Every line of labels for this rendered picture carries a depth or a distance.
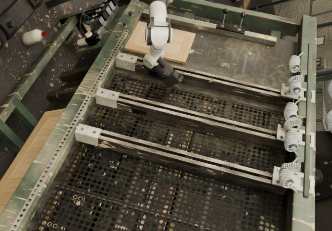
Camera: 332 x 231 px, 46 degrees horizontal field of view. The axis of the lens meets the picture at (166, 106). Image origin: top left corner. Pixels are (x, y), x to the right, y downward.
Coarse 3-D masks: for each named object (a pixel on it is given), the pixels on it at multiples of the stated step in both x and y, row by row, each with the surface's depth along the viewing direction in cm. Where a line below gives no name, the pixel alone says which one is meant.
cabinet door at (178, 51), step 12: (144, 24) 271; (132, 36) 262; (144, 36) 263; (180, 36) 266; (192, 36) 266; (132, 48) 253; (144, 48) 254; (168, 48) 256; (180, 48) 257; (180, 60) 249
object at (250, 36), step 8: (144, 16) 279; (168, 16) 276; (176, 16) 277; (176, 24) 277; (184, 24) 275; (192, 24) 273; (200, 24) 272; (208, 24) 273; (216, 24) 274; (216, 32) 273; (224, 32) 271; (232, 32) 269; (248, 32) 270; (248, 40) 270; (256, 40) 269; (264, 40) 267; (272, 40) 266
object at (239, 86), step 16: (128, 64) 239; (144, 64) 236; (192, 80) 234; (208, 80) 231; (224, 80) 233; (288, 80) 219; (304, 80) 211; (256, 96) 230; (272, 96) 227; (288, 96) 221
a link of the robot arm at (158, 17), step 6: (150, 6) 201; (156, 6) 198; (162, 6) 198; (150, 12) 198; (156, 12) 194; (162, 12) 195; (150, 18) 192; (156, 18) 191; (162, 18) 191; (168, 18) 194; (150, 24) 190; (156, 24) 192; (162, 24) 192; (168, 24) 192; (168, 30) 191; (168, 36) 191; (168, 42) 193
